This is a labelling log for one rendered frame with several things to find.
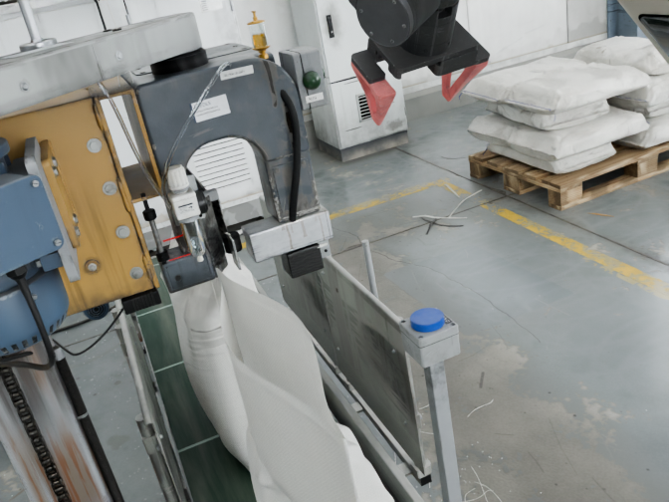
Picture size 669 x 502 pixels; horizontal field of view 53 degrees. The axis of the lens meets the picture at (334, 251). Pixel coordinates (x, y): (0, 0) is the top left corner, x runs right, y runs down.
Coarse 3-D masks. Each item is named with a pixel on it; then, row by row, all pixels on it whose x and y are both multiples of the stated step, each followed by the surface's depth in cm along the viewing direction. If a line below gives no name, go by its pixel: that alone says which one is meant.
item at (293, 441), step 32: (224, 288) 107; (224, 320) 95; (256, 320) 101; (288, 320) 92; (256, 352) 105; (288, 352) 97; (256, 384) 80; (288, 384) 101; (320, 384) 88; (256, 416) 84; (288, 416) 76; (320, 416) 69; (256, 448) 94; (288, 448) 80; (320, 448) 73; (352, 448) 96; (256, 480) 103; (288, 480) 84; (320, 480) 76; (352, 480) 67
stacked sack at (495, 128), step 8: (480, 120) 397; (488, 120) 392; (496, 120) 390; (504, 120) 386; (472, 128) 402; (480, 128) 395; (488, 128) 390; (496, 128) 384; (504, 128) 378; (512, 128) 374; (480, 136) 397; (488, 136) 390; (496, 136) 381; (504, 136) 377; (496, 144) 388; (504, 144) 380
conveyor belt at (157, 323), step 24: (144, 312) 247; (168, 312) 244; (144, 336) 231; (168, 336) 228; (168, 360) 214; (168, 384) 201; (168, 408) 190; (192, 408) 188; (192, 432) 179; (216, 432) 177; (192, 456) 170; (216, 456) 168; (192, 480) 162; (216, 480) 161; (240, 480) 159
